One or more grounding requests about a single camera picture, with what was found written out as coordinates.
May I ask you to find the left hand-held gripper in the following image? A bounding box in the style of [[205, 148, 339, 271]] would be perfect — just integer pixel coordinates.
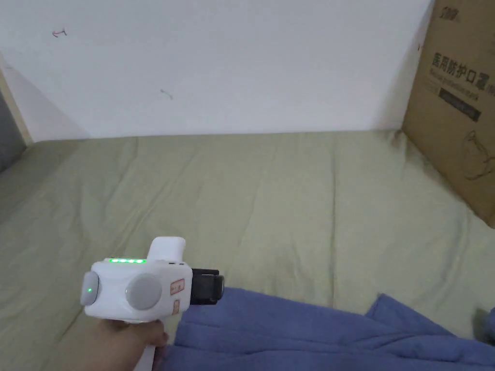
[[80, 237, 226, 371]]

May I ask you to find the blue garment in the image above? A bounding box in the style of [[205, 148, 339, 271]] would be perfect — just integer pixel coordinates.
[[156, 286, 495, 371]]

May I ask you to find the person's left hand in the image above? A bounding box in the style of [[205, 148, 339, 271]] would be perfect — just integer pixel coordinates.
[[49, 319, 170, 371]]

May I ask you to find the bed with pale green sheet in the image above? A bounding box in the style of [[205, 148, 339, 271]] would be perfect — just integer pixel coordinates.
[[0, 129, 495, 371]]

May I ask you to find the brown printed cardboard carton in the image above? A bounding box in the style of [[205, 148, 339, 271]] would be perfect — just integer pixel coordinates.
[[402, 0, 495, 228]]

